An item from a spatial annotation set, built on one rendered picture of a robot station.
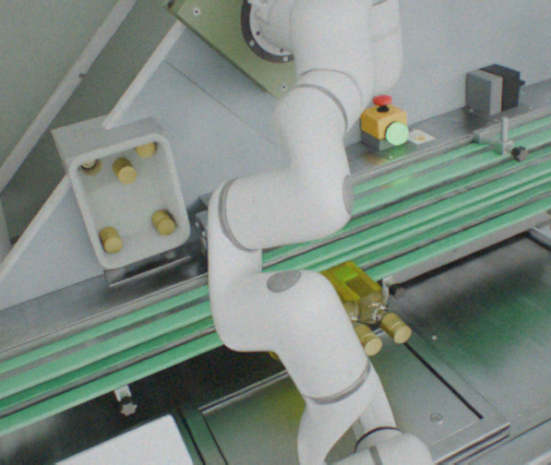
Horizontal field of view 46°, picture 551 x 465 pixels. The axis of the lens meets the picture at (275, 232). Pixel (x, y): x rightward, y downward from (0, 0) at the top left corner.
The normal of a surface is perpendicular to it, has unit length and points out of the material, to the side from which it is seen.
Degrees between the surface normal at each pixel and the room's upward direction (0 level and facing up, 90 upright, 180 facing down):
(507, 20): 0
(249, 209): 64
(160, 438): 90
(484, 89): 90
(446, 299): 89
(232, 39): 1
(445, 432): 90
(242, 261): 42
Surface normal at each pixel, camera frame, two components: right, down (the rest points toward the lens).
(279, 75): 0.41, 0.45
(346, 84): 0.55, -0.44
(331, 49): -0.02, 0.58
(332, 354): 0.35, 0.25
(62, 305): -0.13, -0.84
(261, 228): -0.47, 0.52
